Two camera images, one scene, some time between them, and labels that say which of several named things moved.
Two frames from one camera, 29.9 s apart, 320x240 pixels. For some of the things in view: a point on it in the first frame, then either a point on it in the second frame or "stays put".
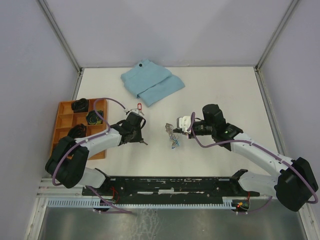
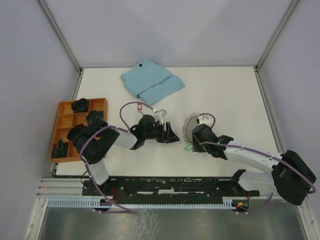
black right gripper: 179,130 to 195,146
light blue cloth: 150,82 stays put
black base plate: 168,188 stays put
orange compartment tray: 94,120 stays put
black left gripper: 139,138 to 169,136
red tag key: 139,108 stays put
